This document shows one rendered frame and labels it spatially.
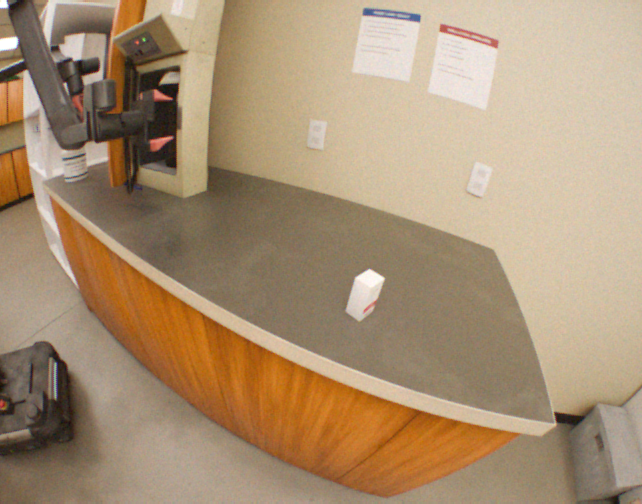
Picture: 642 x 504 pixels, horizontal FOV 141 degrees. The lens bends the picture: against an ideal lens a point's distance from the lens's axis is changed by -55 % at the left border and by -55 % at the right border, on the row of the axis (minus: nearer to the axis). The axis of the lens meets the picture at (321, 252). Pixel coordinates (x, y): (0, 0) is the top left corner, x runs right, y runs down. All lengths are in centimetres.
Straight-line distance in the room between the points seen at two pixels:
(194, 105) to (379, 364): 83
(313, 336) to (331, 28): 102
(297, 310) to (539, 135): 95
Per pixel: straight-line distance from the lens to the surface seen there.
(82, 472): 151
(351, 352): 38
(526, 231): 108
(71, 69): 100
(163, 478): 132
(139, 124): 62
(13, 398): 156
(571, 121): 111
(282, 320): 40
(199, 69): 88
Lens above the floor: 123
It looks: 30 degrees down
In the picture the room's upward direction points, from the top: 10 degrees clockwise
